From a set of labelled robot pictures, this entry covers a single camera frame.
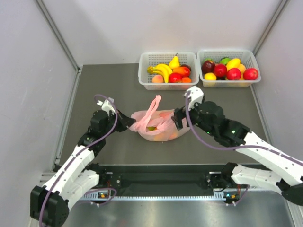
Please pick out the dark plum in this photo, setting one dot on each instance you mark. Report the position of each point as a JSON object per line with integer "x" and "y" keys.
{"x": 186, "y": 66}

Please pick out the yellow banana bunch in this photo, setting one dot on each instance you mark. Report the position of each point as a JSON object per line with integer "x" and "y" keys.
{"x": 161, "y": 69}

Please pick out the right white plastic basket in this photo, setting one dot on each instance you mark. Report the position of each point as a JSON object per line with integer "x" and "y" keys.
{"x": 247, "y": 58}

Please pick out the yellow lemon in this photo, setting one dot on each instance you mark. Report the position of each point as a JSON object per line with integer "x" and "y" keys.
{"x": 210, "y": 76}

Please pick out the left white plastic basket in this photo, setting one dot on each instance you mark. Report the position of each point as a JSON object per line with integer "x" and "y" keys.
{"x": 154, "y": 58}

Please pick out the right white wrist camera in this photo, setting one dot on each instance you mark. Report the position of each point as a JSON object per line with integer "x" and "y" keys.
{"x": 194, "y": 95}

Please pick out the green lime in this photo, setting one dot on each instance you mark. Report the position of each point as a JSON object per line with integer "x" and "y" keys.
{"x": 225, "y": 60}

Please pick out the yellow mango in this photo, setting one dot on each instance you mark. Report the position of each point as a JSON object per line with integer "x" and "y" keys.
{"x": 234, "y": 63}

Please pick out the red apple right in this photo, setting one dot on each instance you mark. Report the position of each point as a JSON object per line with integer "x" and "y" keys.
{"x": 250, "y": 74}

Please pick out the red apple front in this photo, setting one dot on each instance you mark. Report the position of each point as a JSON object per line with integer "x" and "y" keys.
{"x": 233, "y": 74}

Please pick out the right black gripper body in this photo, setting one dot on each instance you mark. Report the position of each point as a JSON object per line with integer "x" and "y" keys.
{"x": 184, "y": 117}

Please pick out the red apple middle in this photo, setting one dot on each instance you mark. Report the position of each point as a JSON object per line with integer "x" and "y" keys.
{"x": 220, "y": 70}

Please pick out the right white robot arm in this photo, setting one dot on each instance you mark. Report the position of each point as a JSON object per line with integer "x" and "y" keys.
{"x": 284, "y": 174}

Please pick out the pink plastic bag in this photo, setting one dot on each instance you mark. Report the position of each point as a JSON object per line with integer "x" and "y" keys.
{"x": 166, "y": 129}

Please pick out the peach fruit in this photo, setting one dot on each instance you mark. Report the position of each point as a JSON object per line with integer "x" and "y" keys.
{"x": 158, "y": 79}

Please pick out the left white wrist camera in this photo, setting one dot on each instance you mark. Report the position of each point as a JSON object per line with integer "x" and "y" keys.
{"x": 106, "y": 106}

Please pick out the grey slotted cable duct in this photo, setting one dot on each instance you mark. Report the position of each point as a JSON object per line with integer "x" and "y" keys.
{"x": 214, "y": 196}

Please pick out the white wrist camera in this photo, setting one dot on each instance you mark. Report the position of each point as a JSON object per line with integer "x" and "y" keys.
{"x": 194, "y": 95}
{"x": 106, "y": 106}

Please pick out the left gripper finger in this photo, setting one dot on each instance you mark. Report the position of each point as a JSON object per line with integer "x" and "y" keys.
{"x": 128, "y": 123}
{"x": 122, "y": 116}

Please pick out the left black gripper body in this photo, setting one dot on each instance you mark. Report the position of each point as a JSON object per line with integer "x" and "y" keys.
{"x": 120, "y": 126}

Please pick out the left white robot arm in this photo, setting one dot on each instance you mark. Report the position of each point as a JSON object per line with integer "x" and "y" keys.
{"x": 51, "y": 203}

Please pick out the red apple in left basket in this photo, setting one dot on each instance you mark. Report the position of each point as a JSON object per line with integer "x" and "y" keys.
{"x": 175, "y": 78}

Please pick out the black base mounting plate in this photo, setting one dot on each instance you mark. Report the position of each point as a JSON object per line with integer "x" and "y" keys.
{"x": 161, "y": 180}

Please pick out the orange tangerine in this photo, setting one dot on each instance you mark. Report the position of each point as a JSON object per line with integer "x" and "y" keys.
{"x": 186, "y": 80}

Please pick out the dark red apple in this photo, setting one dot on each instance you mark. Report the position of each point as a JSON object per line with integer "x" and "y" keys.
{"x": 208, "y": 66}

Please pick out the green orange mango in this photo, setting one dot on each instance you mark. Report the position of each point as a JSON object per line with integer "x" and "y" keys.
{"x": 151, "y": 128}

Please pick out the white plastic basket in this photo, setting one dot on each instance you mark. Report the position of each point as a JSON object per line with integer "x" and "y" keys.
{"x": 154, "y": 58}
{"x": 247, "y": 58}

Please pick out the yellow pear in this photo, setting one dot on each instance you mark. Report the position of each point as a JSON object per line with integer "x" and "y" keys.
{"x": 174, "y": 63}

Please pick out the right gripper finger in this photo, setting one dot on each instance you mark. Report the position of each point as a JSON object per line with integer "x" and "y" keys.
{"x": 180, "y": 112}
{"x": 178, "y": 122}

